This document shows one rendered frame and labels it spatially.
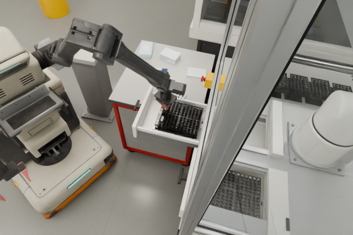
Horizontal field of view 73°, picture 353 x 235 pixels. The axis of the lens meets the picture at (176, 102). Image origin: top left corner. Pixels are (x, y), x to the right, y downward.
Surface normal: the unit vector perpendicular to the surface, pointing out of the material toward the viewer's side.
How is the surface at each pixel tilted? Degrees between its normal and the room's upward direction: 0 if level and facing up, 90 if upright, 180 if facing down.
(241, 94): 90
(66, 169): 0
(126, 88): 0
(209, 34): 90
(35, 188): 0
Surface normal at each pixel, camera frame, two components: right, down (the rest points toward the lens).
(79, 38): 0.18, -0.09
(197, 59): 0.06, -0.62
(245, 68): -0.25, 0.75
